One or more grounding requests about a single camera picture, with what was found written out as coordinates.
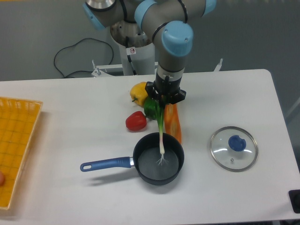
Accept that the orange baguette bread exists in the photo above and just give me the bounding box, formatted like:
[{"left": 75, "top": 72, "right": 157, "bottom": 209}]
[{"left": 164, "top": 104, "right": 182, "bottom": 144}]

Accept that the black cable on floor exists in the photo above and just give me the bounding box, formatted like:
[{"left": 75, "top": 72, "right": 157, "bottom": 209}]
[{"left": 53, "top": 37, "right": 114, "bottom": 79}]

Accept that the yellow woven basket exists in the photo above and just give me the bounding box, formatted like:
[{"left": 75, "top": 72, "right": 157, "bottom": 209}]
[{"left": 0, "top": 97, "right": 43, "bottom": 210}]

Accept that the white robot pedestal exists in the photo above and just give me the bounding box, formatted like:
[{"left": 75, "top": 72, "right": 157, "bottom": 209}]
[{"left": 110, "top": 21, "right": 155, "bottom": 75}]

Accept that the glass lid blue knob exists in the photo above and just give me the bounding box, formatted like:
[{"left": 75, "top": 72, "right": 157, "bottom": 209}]
[{"left": 210, "top": 126, "right": 258, "bottom": 172}]

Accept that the dark saucepan blue handle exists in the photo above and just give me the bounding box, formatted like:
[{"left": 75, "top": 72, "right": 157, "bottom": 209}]
[{"left": 80, "top": 132, "right": 185, "bottom": 186}]

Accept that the green onion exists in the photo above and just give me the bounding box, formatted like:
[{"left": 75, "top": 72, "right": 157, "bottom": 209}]
[{"left": 154, "top": 100, "right": 167, "bottom": 165}]

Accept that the black object at table edge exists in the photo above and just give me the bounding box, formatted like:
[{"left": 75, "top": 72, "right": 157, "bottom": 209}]
[{"left": 288, "top": 189, "right": 300, "bottom": 214}]

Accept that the red bell pepper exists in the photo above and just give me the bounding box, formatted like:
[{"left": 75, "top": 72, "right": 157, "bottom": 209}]
[{"left": 125, "top": 111, "right": 147, "bottom": 132}]

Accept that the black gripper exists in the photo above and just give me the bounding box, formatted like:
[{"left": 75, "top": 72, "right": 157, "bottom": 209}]
[{"left": 145, "top": 70, "right": 186, "bottom": 105}]

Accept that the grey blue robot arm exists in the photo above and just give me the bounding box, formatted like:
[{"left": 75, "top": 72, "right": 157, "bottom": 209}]
[{"left": 82, "top": 0, "right": 217, "bottom": 106}]

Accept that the yellow bell pepper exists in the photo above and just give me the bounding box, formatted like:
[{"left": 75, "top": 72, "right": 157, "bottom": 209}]
[{"left": 130, "top": 82, "right": 148, "bottom": 107}]

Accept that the green bell pepper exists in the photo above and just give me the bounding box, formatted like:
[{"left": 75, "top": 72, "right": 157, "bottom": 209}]
[{"left": 143, "top": 97, "right": 157, "bottom": 120}]

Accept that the white metal base frame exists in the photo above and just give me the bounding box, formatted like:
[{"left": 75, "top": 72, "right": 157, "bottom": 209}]
[{"left": 91, "top": 58, "right": 223, "bottom": 77}]

